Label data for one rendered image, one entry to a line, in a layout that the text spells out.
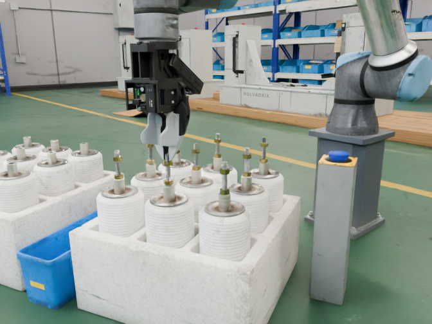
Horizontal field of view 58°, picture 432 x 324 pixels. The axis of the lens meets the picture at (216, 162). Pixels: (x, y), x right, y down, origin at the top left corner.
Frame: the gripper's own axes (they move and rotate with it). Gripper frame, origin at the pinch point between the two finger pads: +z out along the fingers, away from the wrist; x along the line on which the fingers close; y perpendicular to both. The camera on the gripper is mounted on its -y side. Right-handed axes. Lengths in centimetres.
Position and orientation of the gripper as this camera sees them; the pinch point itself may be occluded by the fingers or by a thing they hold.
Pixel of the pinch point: (169, 152)
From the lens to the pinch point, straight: 74.1
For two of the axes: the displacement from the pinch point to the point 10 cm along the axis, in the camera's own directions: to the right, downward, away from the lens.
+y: -4.9, 2.3, -8.4
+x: 8.7, 1.2, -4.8
